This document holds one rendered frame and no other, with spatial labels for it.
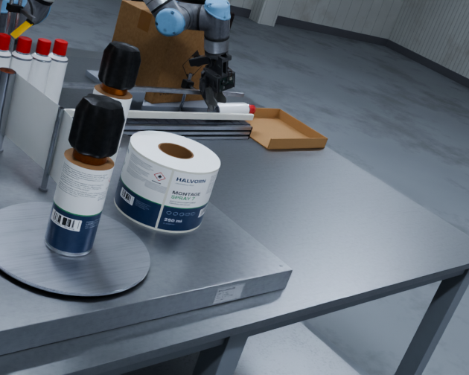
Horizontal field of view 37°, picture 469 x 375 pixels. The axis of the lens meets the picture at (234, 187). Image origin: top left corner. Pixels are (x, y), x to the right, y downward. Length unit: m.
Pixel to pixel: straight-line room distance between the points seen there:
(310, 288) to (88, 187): 0.59
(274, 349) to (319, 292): 0.89
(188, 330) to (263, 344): 1.16
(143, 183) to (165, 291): 0.26
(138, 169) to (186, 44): 0.96
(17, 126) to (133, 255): 0.44
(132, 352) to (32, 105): 0.60
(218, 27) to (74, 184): 0.97
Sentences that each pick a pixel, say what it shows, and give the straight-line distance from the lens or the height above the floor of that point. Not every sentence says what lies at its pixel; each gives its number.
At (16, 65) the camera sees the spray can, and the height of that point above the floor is 1.02.
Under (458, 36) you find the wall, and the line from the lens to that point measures 11.19.
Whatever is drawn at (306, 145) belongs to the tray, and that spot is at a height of 0.84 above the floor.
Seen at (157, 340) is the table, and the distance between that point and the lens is 1.23.
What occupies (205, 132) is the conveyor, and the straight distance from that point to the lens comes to 2.18.
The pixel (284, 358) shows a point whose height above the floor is 0.22.
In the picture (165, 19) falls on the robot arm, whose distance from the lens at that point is 1.93.
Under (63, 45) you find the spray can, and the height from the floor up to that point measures 1.08.
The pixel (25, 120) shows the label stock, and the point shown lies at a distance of 1.56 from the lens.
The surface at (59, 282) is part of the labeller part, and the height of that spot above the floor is 0.89.
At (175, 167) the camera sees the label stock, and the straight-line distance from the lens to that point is 1.41.
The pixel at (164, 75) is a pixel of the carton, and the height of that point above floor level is 0.95.
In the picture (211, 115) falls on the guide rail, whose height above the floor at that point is 0.91.
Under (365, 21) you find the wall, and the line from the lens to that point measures 11.54.
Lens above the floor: 1.56
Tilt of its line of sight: 22 degrees down
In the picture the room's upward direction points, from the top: 19 degrees clockwise
